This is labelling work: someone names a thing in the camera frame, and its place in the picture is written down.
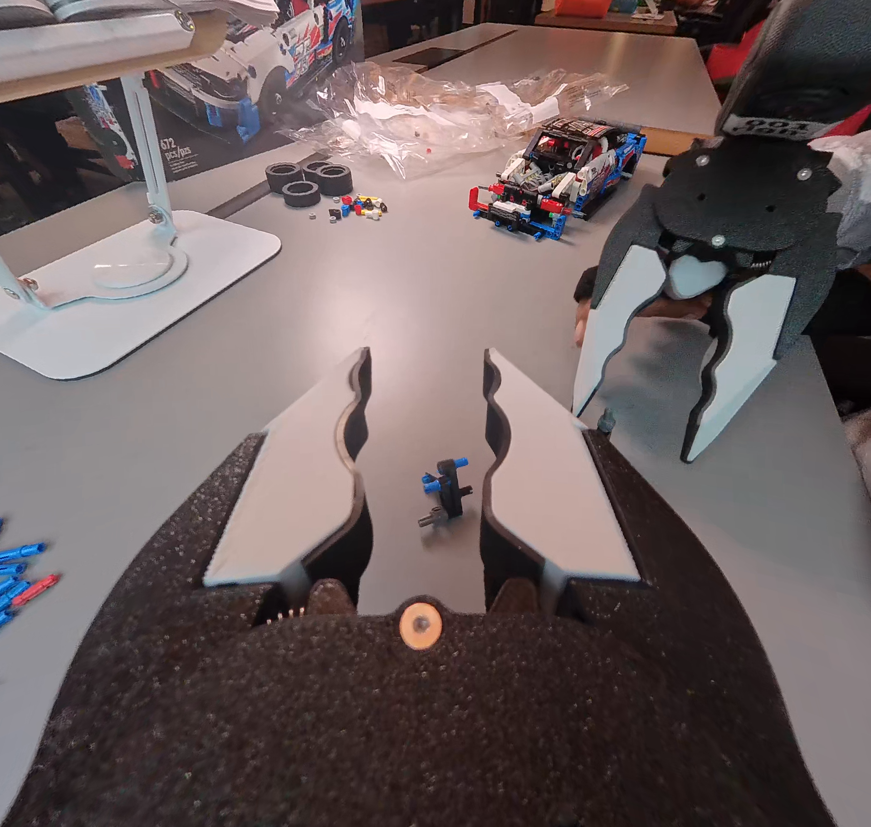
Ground toy car set box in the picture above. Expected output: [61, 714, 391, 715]
[0, 0, 366, 237]

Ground pile of clear plastic bags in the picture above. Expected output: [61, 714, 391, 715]
[279, 61, 630, 181]

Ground toy brick race car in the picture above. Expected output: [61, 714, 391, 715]
[468, 119, 647, 241]

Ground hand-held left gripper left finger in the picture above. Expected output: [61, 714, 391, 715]
[203, 347, 374, 587]

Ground white book stand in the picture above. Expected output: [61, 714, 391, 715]
[0, 9, 283, 382]

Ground pile of blue connector pins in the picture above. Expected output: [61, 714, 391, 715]
[0, 517, 64, 630]

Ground person's right hand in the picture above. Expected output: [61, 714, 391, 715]
[573, 295, 715, 349]

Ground black brick piece blue pins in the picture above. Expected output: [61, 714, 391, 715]
[416, 456, 474, 528]

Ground pile of small loose bricks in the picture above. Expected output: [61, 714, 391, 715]
[306, 190, 390, 224]

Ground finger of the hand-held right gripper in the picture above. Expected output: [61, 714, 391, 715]
[572, 245, 671, 421]
[679, 273, 798, 464]

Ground person's right forearm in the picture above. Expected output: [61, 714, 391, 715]
[813, 129, 871, 273]

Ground person's pale patterned sweatshirt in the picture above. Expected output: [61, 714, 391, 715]
[838, 401, 871, 501]

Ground red fabric bag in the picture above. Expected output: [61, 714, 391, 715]
[704, 24, 759, 96]

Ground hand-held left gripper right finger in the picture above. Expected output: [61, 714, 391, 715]
[480, 348, 644, 615]

